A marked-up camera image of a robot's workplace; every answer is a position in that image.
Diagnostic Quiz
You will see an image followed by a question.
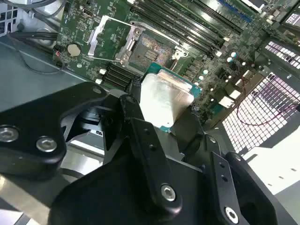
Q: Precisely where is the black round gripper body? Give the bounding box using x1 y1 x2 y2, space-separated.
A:
50 161 222 225

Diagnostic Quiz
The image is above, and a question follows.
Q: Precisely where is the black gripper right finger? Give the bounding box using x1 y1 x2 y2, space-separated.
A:
180 106 290 225

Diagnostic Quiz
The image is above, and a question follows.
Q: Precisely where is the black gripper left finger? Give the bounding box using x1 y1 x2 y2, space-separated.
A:
0 81 184 216

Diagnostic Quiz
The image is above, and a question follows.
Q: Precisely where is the silver socket cover frame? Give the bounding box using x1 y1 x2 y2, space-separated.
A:
87 15 141 65

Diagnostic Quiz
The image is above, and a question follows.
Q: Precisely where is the cpu with silver lid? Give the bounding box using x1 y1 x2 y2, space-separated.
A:
139 62 203 134

